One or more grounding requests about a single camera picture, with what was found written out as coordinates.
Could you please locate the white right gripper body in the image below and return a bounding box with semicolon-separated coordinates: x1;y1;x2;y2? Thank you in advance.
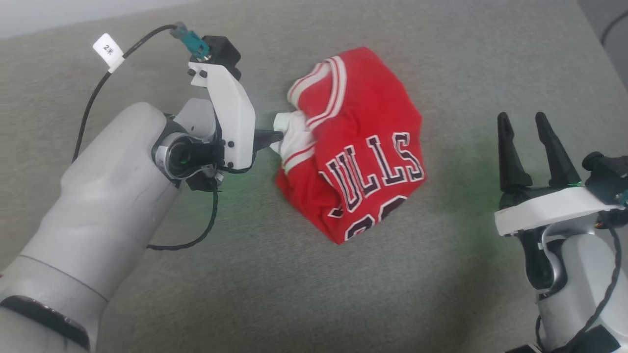
494;184;627;291

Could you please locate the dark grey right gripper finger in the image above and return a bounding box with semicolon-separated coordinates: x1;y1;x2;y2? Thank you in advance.
534;111;585;190
497;111;533;195

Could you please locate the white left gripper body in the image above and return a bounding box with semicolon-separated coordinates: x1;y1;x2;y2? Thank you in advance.
188;61;257;192

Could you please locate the red Bulls basketball jersey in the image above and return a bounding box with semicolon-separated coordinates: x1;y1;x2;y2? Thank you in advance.
273;46;427;246

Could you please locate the grey fabric sofa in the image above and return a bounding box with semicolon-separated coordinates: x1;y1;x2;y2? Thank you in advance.
0;0;628;353

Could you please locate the thin black looped cable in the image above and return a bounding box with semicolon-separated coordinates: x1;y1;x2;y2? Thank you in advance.
146;176;219;252

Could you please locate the teal cable connector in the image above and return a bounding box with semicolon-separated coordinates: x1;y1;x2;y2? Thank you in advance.
170;22;210;62

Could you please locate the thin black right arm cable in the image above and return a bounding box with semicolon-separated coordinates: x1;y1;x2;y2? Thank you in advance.
535;216;625;353

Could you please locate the black cable with white tag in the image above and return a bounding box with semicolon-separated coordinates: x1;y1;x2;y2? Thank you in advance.
72;23;178;162

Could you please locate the white paper cable tag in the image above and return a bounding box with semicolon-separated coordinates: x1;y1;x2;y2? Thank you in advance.
92;32;126;75

